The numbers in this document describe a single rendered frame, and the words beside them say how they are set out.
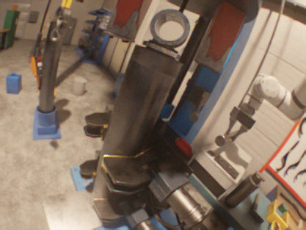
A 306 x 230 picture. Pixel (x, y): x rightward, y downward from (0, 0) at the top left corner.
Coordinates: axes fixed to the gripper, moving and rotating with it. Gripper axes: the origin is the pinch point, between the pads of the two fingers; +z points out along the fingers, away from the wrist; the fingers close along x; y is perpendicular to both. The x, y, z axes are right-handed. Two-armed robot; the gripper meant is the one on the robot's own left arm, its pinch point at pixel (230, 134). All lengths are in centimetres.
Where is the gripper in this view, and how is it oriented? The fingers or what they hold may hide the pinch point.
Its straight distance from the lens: 75.4
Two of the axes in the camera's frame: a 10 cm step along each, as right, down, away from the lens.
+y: 7.3, 0.1, 6.9
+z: -4.0, 8.2, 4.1
